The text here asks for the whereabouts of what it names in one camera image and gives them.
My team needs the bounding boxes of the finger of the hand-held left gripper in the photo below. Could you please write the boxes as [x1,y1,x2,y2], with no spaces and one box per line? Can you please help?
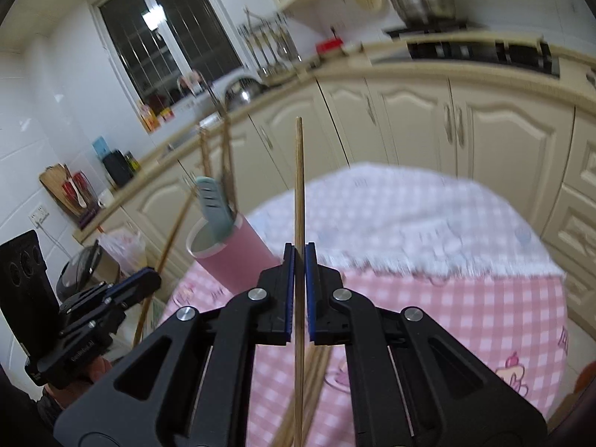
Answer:
[60,306,128,351]
[105,266,162,310]

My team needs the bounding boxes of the pink cylindrical utensil holder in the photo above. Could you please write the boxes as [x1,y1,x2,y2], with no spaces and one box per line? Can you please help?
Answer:
[186,213,276,292]

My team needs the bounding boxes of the stainless steel sink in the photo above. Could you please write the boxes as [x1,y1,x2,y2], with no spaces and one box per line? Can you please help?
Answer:
[158,116,221,160]

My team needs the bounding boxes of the wooden chopstick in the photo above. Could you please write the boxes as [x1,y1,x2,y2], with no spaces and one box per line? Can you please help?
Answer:
[131,191,194,350]
[293,118,307,447]
[199,127,216,188]
[220,112,239,219]

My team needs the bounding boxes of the dark round cooker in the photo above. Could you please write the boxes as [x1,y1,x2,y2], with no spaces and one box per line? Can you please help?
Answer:
[56,244,122,299]

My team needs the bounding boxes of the wooden cutting board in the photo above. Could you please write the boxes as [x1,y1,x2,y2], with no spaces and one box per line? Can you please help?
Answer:
[39,164,71,215]

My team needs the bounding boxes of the metal faucet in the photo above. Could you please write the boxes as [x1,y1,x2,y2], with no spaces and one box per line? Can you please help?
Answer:
[179,70,227,118]

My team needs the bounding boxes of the beige stone countertop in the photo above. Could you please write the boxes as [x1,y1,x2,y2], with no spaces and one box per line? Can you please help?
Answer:
[74,32,596,243]

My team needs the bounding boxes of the black kettle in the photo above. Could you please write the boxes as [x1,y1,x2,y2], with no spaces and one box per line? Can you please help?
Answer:
[102,149,135,188]

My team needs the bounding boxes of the black gas hob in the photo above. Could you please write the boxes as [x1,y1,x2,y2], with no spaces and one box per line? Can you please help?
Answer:
[407,39,562,78]

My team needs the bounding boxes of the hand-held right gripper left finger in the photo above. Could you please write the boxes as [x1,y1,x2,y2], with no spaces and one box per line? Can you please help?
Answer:
[53,242,296,447]

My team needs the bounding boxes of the pink checkered cartoon tablecloth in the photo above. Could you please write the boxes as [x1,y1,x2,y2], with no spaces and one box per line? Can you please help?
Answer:
[161,261,571,447]

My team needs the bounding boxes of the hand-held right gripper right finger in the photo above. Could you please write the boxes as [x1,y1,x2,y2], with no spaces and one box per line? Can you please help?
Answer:
[305,241,548,447]

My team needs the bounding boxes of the bundle of wooden chopsticks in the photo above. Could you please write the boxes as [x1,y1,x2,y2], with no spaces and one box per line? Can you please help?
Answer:
[272,347,332,447]

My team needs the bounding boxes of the white checkered fringed cloth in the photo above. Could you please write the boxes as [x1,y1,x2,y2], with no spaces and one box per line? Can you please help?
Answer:
[247,163,564,285]

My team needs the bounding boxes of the metal colander bowl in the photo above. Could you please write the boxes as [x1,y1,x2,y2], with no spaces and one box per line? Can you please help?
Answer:
[226,77,269,106]

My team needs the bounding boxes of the person's left hand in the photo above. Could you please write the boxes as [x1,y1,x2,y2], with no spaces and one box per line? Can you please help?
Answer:
[86,356,115,385]

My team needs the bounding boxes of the kitchen window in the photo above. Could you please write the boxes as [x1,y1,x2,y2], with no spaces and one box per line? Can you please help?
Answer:
[95,0,245,108]

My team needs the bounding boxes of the orange labelled bottle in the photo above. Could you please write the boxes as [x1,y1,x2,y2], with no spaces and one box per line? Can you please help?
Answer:
[140,102,162,132]

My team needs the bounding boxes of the person's left forearm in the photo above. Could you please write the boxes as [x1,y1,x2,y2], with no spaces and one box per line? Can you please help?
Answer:
[0,361,81,447]

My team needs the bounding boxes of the black induction cooker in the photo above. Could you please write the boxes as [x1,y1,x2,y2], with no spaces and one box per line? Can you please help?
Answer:
[384,21,471,39]

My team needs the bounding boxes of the holder with red utensils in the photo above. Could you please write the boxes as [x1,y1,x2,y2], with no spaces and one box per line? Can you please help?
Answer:
[63,171,96,213]

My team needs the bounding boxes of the light blue sheathed knife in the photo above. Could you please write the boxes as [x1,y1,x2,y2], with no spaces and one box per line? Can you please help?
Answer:
[194,176,236,238]

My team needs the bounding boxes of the wall mounted utensil rack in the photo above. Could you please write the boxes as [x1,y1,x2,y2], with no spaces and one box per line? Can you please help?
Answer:
[237,7,292,38]

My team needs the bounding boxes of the cream base cabinets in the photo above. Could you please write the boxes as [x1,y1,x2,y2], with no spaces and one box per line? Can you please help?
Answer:
[72,72,596,345]

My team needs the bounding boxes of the white plastic bag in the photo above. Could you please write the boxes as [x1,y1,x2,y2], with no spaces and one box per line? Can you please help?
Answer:
[98,230,145,285]

